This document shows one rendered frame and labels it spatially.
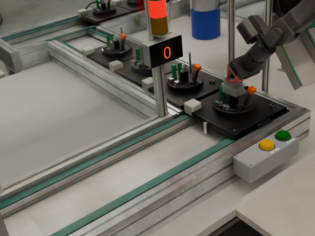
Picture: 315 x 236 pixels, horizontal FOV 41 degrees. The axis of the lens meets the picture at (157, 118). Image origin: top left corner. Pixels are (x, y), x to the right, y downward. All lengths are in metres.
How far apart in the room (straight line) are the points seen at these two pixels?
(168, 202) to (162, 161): 0.20
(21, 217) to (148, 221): 0.34
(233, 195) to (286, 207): 0.15
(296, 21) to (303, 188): 0.47
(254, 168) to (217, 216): 0.17
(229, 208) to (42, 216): 0.51
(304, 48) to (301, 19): 0.43
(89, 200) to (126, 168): 0.16
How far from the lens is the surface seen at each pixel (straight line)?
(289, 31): 1.19
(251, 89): 1.33
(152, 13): 1.24
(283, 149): 1.27
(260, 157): 1.22
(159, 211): 1.12
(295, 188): 1.28
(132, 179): 1.23
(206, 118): 1.37
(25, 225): 1.18
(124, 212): 1.07
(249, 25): 1.25
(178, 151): 1.32
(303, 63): 1.57
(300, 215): 1.20
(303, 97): 1.74
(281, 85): 1.82
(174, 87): 1.54
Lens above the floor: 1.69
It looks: 31 degrees down
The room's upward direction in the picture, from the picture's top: 6 degrees counter-clockwise
